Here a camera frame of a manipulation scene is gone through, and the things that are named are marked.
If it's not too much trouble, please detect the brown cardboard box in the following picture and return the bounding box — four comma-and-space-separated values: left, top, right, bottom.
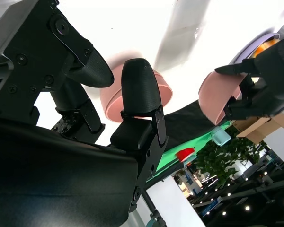
231, 112, 284, 145

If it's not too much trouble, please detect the black backdrop cloth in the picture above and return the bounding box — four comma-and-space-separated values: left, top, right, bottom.
160, 99, 228, 152

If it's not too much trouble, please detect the green cloth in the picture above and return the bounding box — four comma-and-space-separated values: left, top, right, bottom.
153, 122, 230, 183

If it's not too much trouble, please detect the pink plastic bowl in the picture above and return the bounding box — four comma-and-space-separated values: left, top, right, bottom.
105, 70, 173, 123
198, 70, 249, 126
100, 51, 173, 112

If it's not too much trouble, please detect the red cylindrical object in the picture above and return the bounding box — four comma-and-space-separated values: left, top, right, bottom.
176, 148, 196, 163

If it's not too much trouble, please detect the purple plate with orange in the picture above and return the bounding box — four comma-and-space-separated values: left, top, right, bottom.
228, 33, 281, 69

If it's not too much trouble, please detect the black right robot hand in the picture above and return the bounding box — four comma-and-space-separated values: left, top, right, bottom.
0, 0, 169, 227

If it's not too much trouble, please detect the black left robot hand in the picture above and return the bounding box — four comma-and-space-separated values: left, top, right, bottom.
214, 33, 284, 121

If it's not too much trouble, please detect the green leafy plant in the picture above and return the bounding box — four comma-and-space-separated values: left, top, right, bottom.
194, 127, 269, 187

